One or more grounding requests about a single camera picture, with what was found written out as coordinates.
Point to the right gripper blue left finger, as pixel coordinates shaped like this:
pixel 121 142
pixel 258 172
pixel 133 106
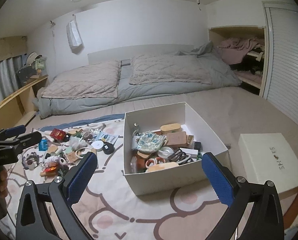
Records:
pixel 78 178

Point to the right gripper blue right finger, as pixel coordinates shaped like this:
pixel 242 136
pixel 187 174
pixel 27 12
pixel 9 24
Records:
pixel 220 177

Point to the blue floral brocade pouch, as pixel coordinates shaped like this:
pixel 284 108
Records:
pixel 150 142

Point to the person's left hand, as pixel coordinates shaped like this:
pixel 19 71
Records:
pixel 3 183

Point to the white tape roll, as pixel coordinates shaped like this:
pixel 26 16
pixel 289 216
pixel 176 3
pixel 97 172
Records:
pixel 29 164

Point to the blue snack packet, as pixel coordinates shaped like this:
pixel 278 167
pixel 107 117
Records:
pixel 43 145

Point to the wooden bedside shelf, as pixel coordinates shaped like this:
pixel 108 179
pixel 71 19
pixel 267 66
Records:
pixel 18 108

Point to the white round tin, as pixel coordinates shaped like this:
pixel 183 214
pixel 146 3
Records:
pixel 98 145

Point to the black round tin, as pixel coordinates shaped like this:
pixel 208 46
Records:
pixel 108 148

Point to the white shoe box lid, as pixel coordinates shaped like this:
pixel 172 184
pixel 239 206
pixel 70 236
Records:
pixel 268 156

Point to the red cardboard box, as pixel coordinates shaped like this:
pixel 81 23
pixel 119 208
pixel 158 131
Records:
pixel 58 134

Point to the pink patterned bed sheet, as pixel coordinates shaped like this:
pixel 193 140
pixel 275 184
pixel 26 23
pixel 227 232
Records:
pixel 118 204

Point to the white storage box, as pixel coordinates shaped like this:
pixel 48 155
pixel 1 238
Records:
pixel 178 162

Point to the grey window curtain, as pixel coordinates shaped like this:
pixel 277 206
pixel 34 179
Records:
pixel 8 79

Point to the oval wooden box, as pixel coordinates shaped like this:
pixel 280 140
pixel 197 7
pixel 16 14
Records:
pixel 170 128

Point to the beige quilted pillow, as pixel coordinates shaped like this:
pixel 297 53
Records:
pixel 149 68
pixel 98 80

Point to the grey folded duvet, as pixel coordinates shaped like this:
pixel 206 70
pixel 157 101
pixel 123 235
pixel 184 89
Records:
pixel 221 76

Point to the white louvered closet door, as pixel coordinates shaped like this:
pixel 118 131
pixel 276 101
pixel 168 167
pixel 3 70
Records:
pixel 281 87

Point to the white hanging paper bag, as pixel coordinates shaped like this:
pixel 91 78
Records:
pixel 73 36

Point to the pink clothes pile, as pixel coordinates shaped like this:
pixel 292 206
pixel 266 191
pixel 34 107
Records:
pixel 233 50

